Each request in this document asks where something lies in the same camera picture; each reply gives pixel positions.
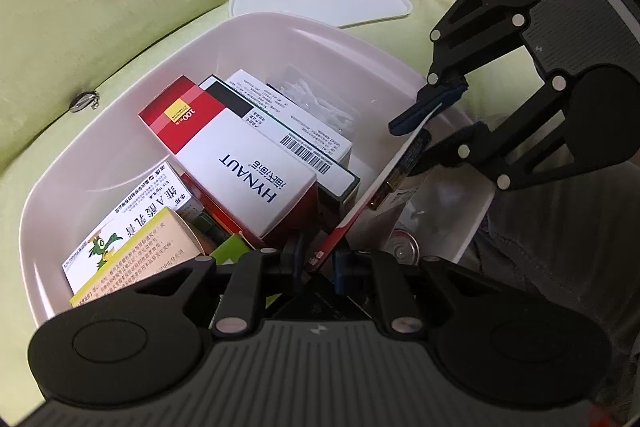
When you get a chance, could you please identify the white box green bird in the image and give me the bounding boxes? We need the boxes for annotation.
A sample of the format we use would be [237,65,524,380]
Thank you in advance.
[62,161,204,295]

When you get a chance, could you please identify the red white Hynaut box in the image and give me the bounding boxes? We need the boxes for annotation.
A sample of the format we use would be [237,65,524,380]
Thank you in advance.
[139,76,319,246]

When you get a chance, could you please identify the white green medicine box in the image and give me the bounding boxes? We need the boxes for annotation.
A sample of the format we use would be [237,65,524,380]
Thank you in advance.
[222,69,352,167]

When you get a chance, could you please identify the green sofa cover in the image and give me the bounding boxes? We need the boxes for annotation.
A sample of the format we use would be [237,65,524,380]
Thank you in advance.
[0,0,547,423]

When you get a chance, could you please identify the beige plastic storage bin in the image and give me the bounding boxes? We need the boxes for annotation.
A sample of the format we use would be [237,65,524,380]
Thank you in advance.
[20,13,495,323]

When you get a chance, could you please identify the battery blister pack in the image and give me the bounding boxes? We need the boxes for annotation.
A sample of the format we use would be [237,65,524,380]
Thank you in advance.
[305,102,442,273]

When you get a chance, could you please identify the clear bag cotton swabs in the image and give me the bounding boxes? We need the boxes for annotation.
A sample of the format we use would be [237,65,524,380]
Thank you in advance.
[266,65,360,139]

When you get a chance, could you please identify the tan medicine box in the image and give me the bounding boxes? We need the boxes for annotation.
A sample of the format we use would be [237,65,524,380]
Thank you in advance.
[70,208,205,308]

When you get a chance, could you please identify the white black barcode box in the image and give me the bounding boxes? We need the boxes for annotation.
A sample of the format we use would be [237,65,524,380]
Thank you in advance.
[200,75,360,227]

